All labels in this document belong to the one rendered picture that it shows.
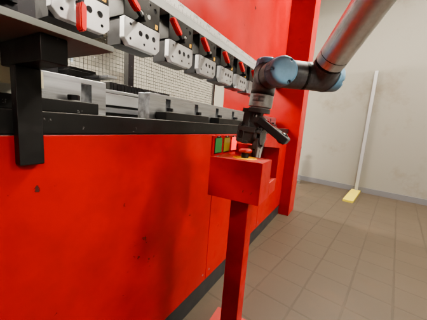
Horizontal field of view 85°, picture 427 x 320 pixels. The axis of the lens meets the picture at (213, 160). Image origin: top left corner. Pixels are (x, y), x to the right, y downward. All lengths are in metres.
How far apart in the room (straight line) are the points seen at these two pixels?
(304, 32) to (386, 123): 2.12
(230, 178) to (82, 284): 0.47
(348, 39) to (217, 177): 0.46
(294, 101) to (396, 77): 2.08
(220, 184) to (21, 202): 0.46
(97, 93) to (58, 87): 0.10
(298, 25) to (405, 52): 2.06
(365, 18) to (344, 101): 3.64
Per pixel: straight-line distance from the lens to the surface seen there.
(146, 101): 0.91
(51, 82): 0.71
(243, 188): 0.66
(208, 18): 1.24
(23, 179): 0.57
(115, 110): 1.13
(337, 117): 4.24
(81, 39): 0.47
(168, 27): 1.00
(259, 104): 0.75
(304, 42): 2.53
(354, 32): 0.65
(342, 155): 4.22
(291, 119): 2.41
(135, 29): 0.87
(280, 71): 0.65
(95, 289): 0.77
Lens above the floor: 0.88
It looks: 9 degrees down
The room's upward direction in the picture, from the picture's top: 4 degrees clockwise
